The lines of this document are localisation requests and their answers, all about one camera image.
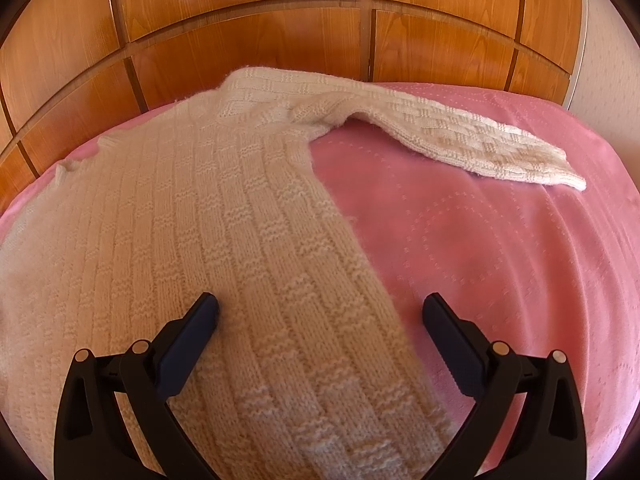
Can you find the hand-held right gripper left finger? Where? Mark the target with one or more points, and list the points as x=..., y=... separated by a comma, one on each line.
x=192, y=332

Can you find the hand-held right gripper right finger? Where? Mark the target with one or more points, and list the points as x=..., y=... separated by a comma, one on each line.
x=447, y=335

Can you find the white knitted sweater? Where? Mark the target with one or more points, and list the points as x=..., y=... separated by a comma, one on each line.
x=200, y=210

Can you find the pink bedspread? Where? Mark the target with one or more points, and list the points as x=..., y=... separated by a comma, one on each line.
x=475, y=260

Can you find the wooden panelled headboard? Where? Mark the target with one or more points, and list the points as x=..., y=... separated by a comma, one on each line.
x=250, y=35

